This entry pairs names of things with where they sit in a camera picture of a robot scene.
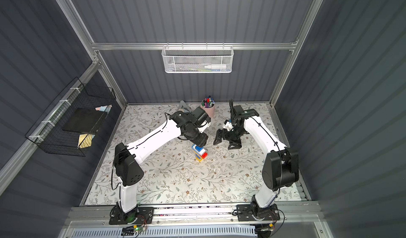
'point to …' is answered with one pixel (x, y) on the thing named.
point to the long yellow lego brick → (198, 155)
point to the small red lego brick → (204, 155)
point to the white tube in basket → (216, 66)
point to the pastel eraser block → (104, 108)
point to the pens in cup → (208, 102)
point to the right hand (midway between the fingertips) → (221, 146)
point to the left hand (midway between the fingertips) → (203, 143)
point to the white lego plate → (202, 151)
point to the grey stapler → (183, 107)
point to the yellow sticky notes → (85, 140)
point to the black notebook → (84, 119)
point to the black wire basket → (48, 134)
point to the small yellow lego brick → (200, 159)
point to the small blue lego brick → (199, 148)
